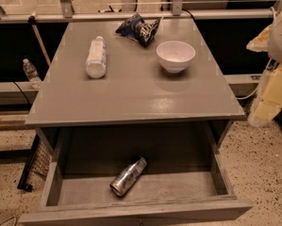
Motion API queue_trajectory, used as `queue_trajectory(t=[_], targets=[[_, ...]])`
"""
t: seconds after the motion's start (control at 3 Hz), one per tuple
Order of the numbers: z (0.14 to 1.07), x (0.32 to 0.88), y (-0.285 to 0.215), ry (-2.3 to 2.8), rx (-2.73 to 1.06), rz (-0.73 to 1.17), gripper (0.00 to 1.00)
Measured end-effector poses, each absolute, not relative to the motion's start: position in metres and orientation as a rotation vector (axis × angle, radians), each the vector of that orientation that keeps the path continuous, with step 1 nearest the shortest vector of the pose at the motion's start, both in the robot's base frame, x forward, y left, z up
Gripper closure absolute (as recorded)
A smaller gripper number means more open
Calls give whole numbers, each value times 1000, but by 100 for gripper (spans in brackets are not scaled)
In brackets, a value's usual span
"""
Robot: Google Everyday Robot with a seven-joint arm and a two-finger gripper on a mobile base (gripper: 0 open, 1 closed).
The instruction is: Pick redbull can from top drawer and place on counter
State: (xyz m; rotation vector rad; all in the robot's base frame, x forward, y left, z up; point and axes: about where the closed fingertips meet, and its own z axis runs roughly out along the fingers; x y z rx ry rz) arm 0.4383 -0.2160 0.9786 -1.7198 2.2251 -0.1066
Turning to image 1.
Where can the grey side ledge left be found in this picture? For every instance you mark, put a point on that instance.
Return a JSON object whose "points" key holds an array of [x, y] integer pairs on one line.
{"points": [[19, 93]]}

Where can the grey side ledge right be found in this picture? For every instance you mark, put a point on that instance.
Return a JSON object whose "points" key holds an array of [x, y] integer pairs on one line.
{"points": [[242, 84]]}

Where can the grey wooden cabinet counter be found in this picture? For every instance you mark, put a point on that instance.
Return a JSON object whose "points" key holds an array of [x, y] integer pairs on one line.
{"points": [[135, 88]]}

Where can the clear water bottle standing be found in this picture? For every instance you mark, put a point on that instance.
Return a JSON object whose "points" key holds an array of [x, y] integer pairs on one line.
{"points": [[31, 73]]}

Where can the white plastic bottle lying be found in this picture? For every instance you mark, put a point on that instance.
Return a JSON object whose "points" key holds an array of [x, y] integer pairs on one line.
{"points": [[96, 63]]}

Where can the black wire mesh rack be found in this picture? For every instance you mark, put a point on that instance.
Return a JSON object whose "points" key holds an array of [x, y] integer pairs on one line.
{"points": [[37, 162]]}

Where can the silver redbull can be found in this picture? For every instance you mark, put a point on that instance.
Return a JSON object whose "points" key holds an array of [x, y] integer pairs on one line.
{"points": [[128, 177]]}

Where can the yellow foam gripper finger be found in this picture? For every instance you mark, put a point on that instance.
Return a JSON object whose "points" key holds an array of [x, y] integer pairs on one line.
{"points": [[268, 102], [261, 42]]}

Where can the metal rail frame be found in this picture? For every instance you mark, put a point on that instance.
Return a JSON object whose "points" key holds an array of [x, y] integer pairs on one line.
{"points": [[52, 11]]}

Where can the open grey wooden drawer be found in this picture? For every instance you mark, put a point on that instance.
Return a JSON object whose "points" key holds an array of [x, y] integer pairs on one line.
{"points": [[184, 181]]}

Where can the wooden stick handle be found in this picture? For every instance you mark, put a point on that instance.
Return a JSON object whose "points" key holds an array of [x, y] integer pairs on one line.
{"points": [[32, 21]]}

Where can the crumpled blue chip bag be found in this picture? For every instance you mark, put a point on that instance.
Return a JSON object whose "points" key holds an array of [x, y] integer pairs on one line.
{"points": [[135, 28]]}

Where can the grey side ledge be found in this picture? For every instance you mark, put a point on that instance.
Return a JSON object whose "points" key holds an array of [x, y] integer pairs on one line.
{"points": [[242, 84], [19, 93]]}

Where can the white ceramic bowl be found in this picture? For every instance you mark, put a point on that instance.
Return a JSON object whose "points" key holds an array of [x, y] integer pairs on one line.
{"points": [[175, 56]]}

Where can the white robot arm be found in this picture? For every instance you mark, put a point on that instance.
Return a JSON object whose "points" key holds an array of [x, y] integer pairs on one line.
{"points": [[275, 42]]}

